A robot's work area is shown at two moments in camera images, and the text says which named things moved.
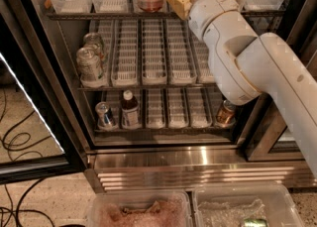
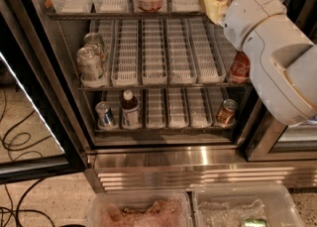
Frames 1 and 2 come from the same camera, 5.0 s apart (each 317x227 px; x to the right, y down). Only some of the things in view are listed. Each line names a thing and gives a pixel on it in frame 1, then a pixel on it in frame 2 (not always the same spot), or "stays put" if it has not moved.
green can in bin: (255, 222) stays put
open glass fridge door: (37, 139) stays put
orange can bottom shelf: (226, 116) stays put
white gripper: (211, 9) -> (248, 16)
